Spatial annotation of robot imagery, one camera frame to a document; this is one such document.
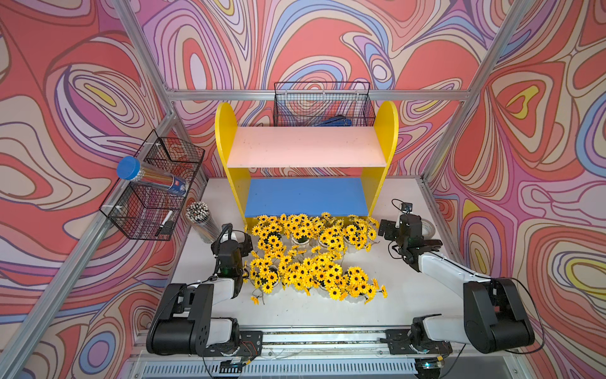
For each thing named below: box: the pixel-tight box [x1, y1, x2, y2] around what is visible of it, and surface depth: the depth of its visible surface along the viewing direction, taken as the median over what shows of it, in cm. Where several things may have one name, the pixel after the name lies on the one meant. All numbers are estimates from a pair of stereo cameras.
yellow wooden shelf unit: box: [214, 100, 399, 225], surface depth 90 cm
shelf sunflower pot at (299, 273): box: [278, 253, 318, 296], surface depth 76 cm
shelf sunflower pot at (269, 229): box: [251, 213, 287, 259], surface depth 85 cm
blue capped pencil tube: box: [116, 156, 188, 197], surface depth 67 cm
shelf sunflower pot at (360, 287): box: [345, 266, 389, 305], surface depth 73 cm
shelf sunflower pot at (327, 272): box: [310, 252, 347, 302], surface depth 76 cm
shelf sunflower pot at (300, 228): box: [281, 213, 321, 244], surface depth 86 cm
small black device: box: [423, 239, 444, 247], surface depth 97 cm
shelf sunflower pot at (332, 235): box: [319, 212, 348, 254], surface depth 85 cm
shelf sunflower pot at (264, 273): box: [243, 257, 283, 305], surface depth 76 cm
